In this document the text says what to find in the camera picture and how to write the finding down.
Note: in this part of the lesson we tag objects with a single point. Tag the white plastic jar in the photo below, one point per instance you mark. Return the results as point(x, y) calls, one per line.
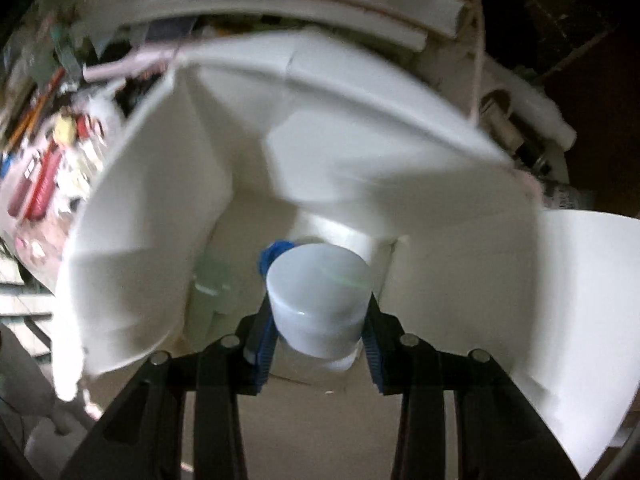
point(319, 296)

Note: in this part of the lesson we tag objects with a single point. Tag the blue capped item in bag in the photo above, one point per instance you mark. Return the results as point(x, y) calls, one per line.
point(270, 254)

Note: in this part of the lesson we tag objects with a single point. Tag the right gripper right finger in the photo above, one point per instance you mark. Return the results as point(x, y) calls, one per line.
point(499, 433)

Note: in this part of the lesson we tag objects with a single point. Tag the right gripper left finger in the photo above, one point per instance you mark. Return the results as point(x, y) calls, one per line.
point(139, 436)

